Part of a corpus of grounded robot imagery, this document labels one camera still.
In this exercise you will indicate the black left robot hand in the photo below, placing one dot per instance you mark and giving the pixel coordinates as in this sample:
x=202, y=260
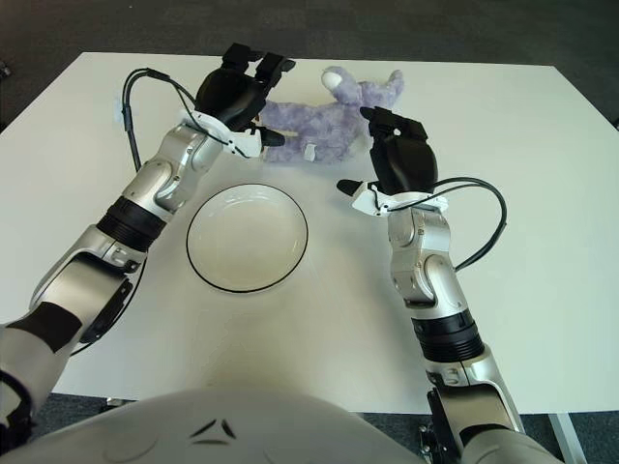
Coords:
x=227, y=96

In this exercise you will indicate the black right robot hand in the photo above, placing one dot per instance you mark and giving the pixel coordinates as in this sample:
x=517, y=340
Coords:
x=406, y=164

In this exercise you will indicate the purple plush doll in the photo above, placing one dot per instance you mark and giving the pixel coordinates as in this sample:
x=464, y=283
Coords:
x=329, y=121

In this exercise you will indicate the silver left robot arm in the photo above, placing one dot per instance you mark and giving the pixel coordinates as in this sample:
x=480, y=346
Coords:
x=179, y=159

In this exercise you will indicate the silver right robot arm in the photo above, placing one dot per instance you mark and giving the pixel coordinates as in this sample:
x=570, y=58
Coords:
x=425, y=261

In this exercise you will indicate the white plate with black rim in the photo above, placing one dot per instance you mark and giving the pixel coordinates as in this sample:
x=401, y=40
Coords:
x=246, y=237

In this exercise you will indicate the dark snack packet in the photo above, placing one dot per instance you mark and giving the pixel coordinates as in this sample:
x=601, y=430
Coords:
x=4, y=69

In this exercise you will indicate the white table leg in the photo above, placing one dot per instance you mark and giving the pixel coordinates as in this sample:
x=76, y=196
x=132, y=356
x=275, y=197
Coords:
x=568, y=440

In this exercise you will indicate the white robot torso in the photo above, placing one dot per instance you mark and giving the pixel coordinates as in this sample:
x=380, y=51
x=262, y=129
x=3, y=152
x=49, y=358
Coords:
x=217, y=435

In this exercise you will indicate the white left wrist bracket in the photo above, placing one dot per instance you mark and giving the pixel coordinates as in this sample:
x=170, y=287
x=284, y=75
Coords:
x=246, y=142

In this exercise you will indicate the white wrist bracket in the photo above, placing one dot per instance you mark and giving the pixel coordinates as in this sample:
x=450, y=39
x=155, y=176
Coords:
x=365, y=200
x=246, y=142

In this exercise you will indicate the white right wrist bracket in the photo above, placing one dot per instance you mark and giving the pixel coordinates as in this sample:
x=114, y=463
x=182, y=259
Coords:
x=365, y=200

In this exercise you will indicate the black table bracket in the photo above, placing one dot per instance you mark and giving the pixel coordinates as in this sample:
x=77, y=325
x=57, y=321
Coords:
x=428, y=440

